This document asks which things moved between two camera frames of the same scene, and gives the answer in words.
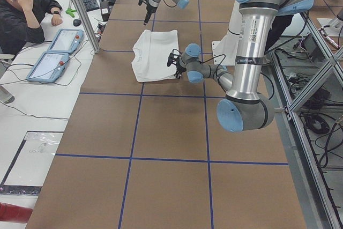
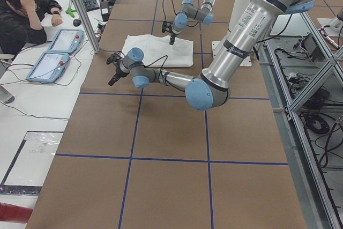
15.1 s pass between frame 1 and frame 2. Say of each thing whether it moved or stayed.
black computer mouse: stayed
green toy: stayed
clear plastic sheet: stayed
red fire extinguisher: stayed
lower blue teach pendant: stayed
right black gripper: moved
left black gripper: moved
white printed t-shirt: moved
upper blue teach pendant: stayed
